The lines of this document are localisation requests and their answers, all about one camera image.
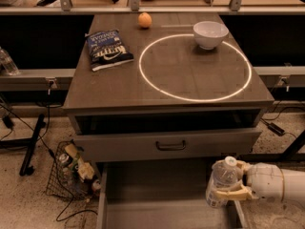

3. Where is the blue kettle chips bag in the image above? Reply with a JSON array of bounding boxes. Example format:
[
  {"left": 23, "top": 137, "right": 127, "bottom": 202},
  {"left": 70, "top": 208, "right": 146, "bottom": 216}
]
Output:
[{"left": 87, "top": 30, "right": 134, "bottom": 72}]

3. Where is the black wire basket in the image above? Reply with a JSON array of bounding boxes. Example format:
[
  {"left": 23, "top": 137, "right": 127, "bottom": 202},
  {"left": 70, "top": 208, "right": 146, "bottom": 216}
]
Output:
[{"left": 46, "top": 141, "right": 102, "bottom": 200}]

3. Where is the black table leg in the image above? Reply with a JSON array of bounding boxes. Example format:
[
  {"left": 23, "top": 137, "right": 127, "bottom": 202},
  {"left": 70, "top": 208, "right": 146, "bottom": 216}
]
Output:
[
  {"left": 0, "top": 114, "right": 46, "bottom": 177},
  {"left": 237, "top": 133, "right": 305, "bottom": 162}
]

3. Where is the grey drawer cabinet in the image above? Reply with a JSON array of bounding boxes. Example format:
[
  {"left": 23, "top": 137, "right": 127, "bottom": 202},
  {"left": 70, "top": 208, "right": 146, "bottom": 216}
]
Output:
[{"left": 62, "top": 12, "right": 275, "bottom": 164}]

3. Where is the orange fruit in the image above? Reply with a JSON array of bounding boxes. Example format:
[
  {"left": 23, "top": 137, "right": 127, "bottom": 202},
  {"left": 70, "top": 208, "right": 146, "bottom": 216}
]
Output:
[{"left": 138, "top": 12, "right": 153, "bottom": 29}]

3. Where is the black floor cable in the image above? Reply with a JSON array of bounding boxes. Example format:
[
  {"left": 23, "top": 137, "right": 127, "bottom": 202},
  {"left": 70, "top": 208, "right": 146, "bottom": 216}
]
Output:
[{"left": 0, "top": 79, "right": 99, "bottom": 223}]

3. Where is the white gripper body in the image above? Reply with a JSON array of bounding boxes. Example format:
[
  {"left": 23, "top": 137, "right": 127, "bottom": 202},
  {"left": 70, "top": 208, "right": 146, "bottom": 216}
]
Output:
[{"left": 247, "top": 163, "right": 284, "bottom": 200}]

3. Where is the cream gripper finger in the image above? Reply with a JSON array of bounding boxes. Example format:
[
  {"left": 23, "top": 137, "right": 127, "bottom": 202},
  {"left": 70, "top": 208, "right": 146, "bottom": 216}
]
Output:
[
  {"left": 215, "top": 184, "right": 258, "bottom": 200},
  {"left": 236, "top": 160, "right": 253, "bottom": 179}
]

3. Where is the clear plastic water bottle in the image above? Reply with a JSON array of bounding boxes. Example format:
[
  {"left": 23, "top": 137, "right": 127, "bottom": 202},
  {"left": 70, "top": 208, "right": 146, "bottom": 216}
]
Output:
[{"left": 206, "top": 156, "right": 241, "bottom": 208}]

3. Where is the white ceramic bowl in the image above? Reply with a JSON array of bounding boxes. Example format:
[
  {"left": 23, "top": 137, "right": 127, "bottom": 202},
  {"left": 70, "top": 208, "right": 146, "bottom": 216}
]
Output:
[{"left": 193, "top": 21, "right": 229, "bottom": 50}]

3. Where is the black table leg right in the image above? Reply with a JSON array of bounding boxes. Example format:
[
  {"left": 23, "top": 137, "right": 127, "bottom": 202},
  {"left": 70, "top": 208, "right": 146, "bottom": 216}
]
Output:
[{"left": 237, "top": 133, "right": 305, "bottom": 162}]

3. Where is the black table leg left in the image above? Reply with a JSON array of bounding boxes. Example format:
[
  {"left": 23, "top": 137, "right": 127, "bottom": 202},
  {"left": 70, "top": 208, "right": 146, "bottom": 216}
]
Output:
[{"left": 0, "top": 114, "right": 46, "bottom": 177}]

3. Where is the clear bottle at left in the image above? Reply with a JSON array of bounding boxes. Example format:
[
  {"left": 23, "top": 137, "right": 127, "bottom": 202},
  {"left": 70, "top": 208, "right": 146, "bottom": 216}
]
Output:
[{"left": 0, "top": 48, "right": 20, "bottom": 75}]

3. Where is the grey top drawer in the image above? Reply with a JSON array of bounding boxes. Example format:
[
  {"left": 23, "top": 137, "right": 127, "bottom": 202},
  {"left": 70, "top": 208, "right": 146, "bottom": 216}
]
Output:
[{"left": 74, "top": 128, "right": 261, "bottom": 162}]

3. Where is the open grey middle drawer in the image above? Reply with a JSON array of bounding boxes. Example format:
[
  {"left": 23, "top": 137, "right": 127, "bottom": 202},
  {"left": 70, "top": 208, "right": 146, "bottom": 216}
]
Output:
[{"left": 96, "top": 158, "right": 247, "bottom": 229}]

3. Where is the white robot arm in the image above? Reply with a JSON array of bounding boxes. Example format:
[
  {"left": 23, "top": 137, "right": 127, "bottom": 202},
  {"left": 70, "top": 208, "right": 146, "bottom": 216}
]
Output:
[{"left": 206, "top": 156, "right": 305, "bottom": 208}]

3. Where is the black power adapter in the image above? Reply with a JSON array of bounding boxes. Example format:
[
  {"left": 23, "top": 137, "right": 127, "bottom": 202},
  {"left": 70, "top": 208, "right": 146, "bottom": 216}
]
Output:
[{"left": 268, "top": 123, "right": 285, "bottom": 136}]

